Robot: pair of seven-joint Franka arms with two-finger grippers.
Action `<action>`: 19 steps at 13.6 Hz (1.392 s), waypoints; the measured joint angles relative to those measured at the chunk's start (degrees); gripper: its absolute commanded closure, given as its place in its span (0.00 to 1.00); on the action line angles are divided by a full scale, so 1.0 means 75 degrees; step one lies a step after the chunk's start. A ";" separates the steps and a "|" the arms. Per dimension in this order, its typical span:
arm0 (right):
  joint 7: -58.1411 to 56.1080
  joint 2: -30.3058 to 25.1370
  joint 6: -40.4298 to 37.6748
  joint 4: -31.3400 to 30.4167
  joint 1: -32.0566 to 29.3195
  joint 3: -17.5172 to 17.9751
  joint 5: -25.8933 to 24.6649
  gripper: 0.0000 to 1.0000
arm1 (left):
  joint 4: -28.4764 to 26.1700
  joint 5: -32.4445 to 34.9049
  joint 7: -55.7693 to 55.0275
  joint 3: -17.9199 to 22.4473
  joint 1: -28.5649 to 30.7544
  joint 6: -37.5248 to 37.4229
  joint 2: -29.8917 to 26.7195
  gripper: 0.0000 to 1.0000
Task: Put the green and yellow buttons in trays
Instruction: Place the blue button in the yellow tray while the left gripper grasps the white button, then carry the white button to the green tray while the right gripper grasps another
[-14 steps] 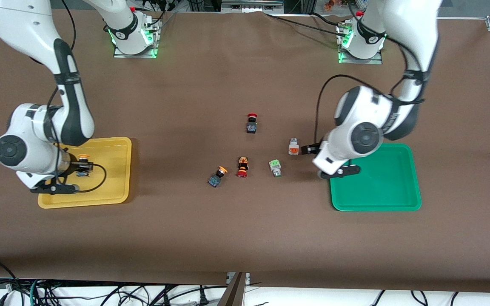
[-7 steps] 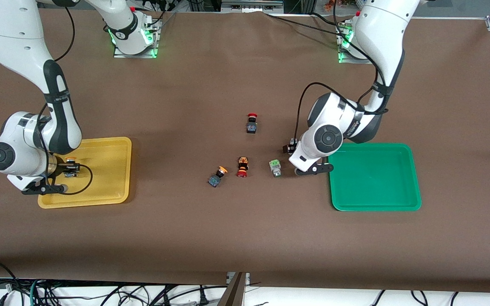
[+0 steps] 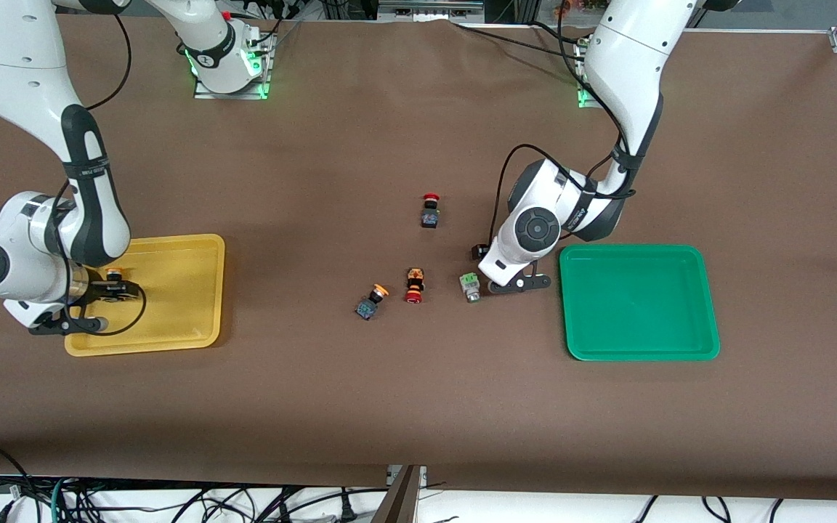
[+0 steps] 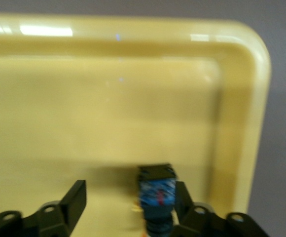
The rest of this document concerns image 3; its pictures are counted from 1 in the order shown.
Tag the left gripper light grey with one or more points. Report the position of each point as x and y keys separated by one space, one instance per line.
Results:
x=478 y=252

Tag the right gripper light grey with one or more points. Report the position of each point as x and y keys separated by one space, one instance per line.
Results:
x=101 y=285

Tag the yellow push button black body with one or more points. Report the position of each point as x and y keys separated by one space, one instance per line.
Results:
x=369 y=305
x=114 y=274

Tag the white push button green base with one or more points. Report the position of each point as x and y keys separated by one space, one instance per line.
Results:
x=470 y=286

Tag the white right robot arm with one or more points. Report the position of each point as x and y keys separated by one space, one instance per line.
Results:
x=19 y=65

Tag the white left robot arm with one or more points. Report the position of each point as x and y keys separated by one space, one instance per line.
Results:
x=629 y=65

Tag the yellow plastic tray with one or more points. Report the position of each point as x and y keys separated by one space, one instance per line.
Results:
x=171 y=290

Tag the red push button black body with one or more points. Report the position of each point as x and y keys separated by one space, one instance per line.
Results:
x=430 y=214

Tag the brown table cover sheet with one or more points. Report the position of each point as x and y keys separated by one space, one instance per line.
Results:
x=418 y=392

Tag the green plastic tray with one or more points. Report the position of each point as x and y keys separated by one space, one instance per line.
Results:
x=640 y=305

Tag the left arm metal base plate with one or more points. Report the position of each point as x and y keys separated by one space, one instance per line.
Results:
x=583 y=98

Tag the aluminium frame rail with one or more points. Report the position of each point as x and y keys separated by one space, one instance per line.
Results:
x=429 y=9

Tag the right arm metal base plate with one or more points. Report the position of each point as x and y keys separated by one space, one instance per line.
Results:
x=262 y=76

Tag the aluminium profile post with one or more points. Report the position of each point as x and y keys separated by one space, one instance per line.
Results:
x=398 y=501

